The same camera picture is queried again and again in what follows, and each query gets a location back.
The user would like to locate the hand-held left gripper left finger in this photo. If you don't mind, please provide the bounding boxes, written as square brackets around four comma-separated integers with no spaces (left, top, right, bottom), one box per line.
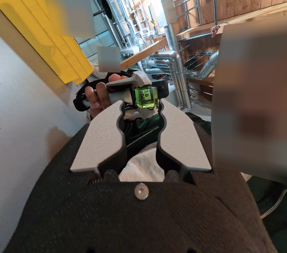
[70,100,127,173]

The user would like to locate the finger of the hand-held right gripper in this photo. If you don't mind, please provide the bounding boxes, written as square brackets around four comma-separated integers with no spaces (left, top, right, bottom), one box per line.
[124,106,158,121]
[131,71,153,88]

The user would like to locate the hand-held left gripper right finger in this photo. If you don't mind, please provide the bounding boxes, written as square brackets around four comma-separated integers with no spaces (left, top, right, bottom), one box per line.
[156,99,212,173]

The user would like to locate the green transparent cube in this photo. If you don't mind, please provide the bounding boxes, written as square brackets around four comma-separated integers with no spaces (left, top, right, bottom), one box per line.
[135,87,158,109]

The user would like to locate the yellow plastic bin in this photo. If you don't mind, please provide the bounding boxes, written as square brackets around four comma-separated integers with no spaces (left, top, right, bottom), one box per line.
[0,0,94,85]

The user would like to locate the person's right hand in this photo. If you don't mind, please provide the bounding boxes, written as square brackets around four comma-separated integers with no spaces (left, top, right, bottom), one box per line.
[84,74,129,121]

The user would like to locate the wooden ceiling beam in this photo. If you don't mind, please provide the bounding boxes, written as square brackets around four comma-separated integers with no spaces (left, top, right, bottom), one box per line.
[120,38,168,70]

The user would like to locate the silver ventilation ducts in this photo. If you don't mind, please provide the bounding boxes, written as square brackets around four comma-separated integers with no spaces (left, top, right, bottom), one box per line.
[90,0,219,110]

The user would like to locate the white shirt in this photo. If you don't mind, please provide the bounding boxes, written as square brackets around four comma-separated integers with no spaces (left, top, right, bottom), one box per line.
[118,148,165,183]

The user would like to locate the black disc floor lamp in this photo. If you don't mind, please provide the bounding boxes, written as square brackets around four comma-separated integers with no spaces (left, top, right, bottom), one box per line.
[94,0,112,20]

